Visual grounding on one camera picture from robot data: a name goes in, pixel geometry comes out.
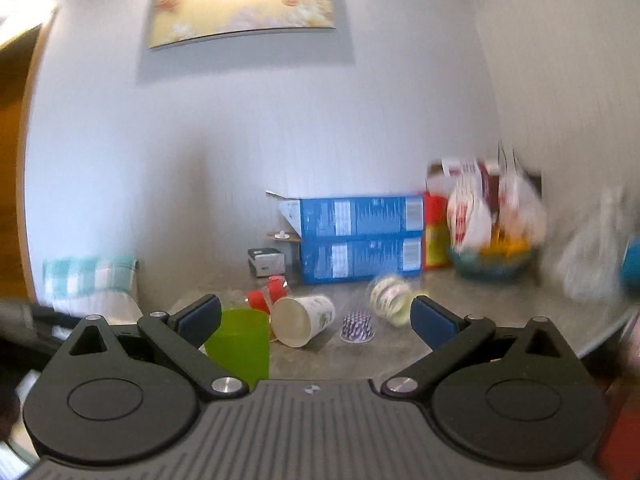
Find blue container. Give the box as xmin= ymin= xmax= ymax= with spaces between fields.
xmin=619 ymin=236 xmax=640 ymax=292

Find patterned glass jar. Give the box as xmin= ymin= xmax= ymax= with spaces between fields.
xmin=368 ymin=274 xmax=419 ymax=329

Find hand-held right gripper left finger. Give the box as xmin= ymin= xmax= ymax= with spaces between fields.
xmin=64 ymin=294 xmax=249 ymax=397

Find small grey box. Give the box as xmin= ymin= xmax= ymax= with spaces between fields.
xmin=247 ymin=247 xmax=286 ymax=279

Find red seat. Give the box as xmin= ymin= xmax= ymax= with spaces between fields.
xmin=594 ymin=379 xmax=640 ymax=480

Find checked teal cloth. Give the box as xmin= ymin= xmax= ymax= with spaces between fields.
xmin=42 ymin=255 xmax=139 ymax=318

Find green plastic cup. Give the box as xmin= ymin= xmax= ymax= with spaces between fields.
xmin=204 ymin=308 xmax=271 ymax=384

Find white paper cup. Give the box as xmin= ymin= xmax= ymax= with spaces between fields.
xmin=270 ymin=294 xmax=336 ymax=348

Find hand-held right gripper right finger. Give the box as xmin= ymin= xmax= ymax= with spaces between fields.
xmin=381 ymin=296 xmax=581 ymax=401

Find blue cardboard box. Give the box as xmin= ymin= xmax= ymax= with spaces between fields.
xmin=266 ymin=190 xmax=426 ymax=239
xmin=266 ymin=230 xmax=426 ymax=285

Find wall picture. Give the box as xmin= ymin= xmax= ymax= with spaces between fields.
xmin=148 ymin=0 xmax=336 ymax=51

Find white red printed bag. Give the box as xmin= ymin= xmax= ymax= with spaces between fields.
xmin=446 ymin=159 xmax=497 ymax=253

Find red carton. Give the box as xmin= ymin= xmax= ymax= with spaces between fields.
xmin=477 ymin=159 xmax=502 ymax=223

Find orange fruits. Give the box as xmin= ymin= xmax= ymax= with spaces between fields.
xmin=479 ymin=236 xmax=532 ymax=257

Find clear plastic bag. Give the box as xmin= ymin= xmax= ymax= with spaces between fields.
xmin=556 ymin=187 xmax=632 ymax=303

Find teal bowl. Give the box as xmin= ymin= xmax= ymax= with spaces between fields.
xmin=446 ymin=244 xmax=542 ymax=282

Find red plastic cup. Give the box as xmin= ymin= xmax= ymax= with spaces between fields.
xmin=246 ymin=275 xmax=291 ymax=311

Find wooden door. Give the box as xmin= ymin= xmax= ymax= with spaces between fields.
xmin=0 ymin=22 xmax=55 ymax=302

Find red yellow packet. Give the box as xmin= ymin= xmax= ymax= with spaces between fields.
xmin=423 ymin=192 xmax=452 ymax=269

